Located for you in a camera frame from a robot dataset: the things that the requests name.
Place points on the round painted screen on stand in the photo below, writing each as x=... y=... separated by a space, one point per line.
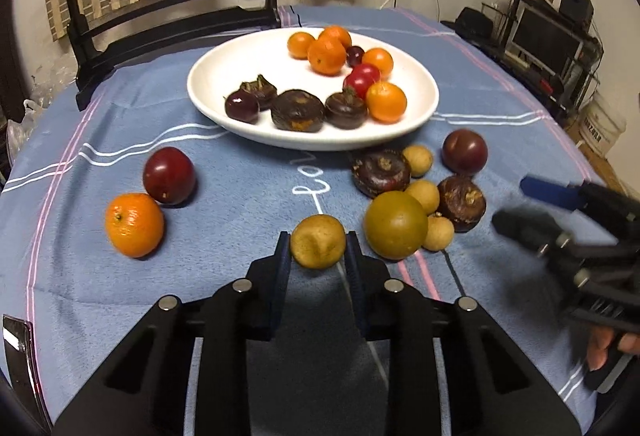
x=165 y=0

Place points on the tiny dark cherry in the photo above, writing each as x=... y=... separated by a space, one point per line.
x=355 y=56

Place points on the black hat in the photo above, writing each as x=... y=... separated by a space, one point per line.
x=470 y=23

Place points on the orange mandarin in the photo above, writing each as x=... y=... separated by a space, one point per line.
x=336 y=34
x=326 y=58
x=134 y=225

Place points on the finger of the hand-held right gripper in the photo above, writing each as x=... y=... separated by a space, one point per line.
x=525 y=226
x=550 y=192

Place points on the white plastic bucket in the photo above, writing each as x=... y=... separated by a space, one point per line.
x=605 y=123

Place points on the red cherry tomato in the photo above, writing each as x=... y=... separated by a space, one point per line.
x=362 y=78

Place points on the tan wrinkled round fruit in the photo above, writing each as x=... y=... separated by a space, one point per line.
x=318 y=241

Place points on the green-brown tomato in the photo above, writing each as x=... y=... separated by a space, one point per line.
x=395 y=225

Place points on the small orange kumquat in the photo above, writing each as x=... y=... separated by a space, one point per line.
x=299 y=44
x=380 y=62

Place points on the black smartphone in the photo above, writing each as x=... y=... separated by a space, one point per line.
x=22 y=366

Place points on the dark red plum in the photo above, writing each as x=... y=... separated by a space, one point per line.
x=169 y=175

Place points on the water chestnut with green stem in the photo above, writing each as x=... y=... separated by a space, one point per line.
x=261 y=88

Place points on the black computer monitor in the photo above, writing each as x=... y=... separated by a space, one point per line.
x=545 y=35

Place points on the black metal desk rack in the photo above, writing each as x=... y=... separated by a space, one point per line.
x=585 y=75

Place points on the black speaker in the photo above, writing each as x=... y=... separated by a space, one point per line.
x=575 y=1

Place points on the clear plastic bag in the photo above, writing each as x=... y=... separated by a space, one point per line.
x=20 y=130

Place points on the person's right hand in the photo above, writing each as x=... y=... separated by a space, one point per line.
x=599 y=348

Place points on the large orange tomato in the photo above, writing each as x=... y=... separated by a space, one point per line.
x=386 y=101

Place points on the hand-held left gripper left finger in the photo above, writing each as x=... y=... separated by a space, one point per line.
x=282 y=281

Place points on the small dark purple plum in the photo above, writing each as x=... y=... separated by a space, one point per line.
x=242 y=106

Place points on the large dark water chestnut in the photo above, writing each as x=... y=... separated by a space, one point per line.
x=297 y=110

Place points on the tan longan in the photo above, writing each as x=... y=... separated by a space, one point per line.
x=417 y=160
x=424 y=195
x=440 y=232

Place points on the white oval plate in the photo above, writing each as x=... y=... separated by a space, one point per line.
x=220 y=75

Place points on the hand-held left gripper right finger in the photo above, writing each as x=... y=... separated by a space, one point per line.
x=354 y=281

